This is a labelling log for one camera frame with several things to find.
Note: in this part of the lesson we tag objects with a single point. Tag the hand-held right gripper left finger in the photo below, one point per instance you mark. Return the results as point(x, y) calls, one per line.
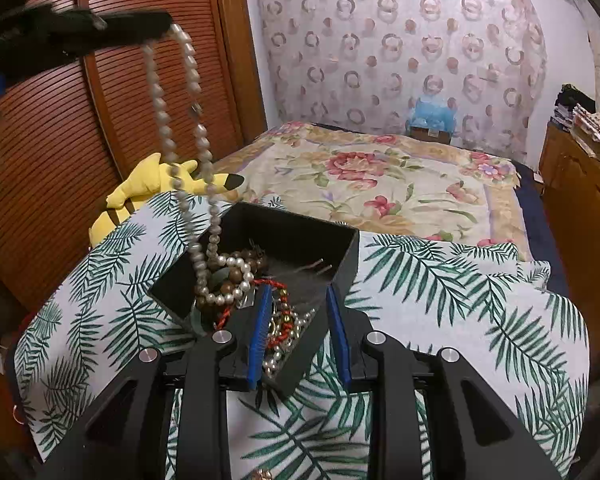
point(258, 340)

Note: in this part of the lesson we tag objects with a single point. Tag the navy bed sheet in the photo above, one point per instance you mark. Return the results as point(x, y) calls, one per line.
point(536, 220)

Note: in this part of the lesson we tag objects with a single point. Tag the floral bed blanket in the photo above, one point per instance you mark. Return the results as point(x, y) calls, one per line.
point(380, 185)

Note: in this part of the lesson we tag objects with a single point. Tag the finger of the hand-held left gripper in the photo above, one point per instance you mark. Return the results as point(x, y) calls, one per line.
point(130, 25)

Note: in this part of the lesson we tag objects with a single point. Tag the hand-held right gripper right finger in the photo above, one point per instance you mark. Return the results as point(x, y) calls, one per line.
point(339, 340)

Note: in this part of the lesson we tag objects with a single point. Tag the wooden louvered wardrobe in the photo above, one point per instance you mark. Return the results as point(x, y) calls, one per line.
point(105, 110)

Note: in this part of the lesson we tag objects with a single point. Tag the blue plastic bag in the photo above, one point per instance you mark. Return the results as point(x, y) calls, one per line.
point(432, 112)

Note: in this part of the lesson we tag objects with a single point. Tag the pile of dark clothes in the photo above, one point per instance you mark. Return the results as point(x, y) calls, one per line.
point(570, 102)

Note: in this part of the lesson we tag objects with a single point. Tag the brown cardboard box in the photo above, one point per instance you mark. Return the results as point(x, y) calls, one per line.
point(431, 136)

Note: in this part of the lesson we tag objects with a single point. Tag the leaf-print tablecloth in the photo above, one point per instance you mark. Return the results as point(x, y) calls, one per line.
point(455, 310)

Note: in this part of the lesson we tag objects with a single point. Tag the black square box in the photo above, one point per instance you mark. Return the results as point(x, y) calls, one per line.
point(290, 232)

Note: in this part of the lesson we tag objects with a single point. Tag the stack of folded patterned cloths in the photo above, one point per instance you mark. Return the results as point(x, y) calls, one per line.
point(597, 125)

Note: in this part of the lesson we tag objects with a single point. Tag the yellow plush toy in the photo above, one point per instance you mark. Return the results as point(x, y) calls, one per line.
point(130, 190)

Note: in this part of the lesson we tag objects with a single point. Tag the wooden sideboard cabinet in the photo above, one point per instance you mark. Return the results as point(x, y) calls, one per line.
point(580, 210)

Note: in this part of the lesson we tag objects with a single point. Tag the circle-pattern sheer curtain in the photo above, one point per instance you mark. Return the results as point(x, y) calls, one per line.
point(380, 35)

